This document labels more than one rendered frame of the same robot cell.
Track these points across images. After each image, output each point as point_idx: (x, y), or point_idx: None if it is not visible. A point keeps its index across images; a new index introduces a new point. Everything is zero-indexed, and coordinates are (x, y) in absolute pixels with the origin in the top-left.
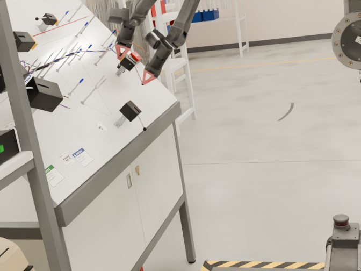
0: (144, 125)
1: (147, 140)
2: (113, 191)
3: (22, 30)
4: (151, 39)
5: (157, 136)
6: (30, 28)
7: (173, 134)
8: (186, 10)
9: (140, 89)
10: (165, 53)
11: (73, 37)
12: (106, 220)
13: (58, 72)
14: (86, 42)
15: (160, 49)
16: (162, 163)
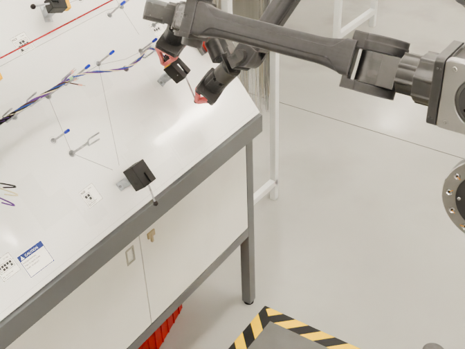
0: (173, 176)
1: (171, 199)
2: (93, 280)
3: (8, 23)
4: (211, 49)
5: (196, 185)
6: (25, 15)
7: (243, 157)
8: (268, 21)
9: (194, 104)
10: (225, 77)
11: (103, 19)
12: (72, 320)
13: (48, 100)
14: (124, 24)
15: (220, 70)
16: (210, 205)
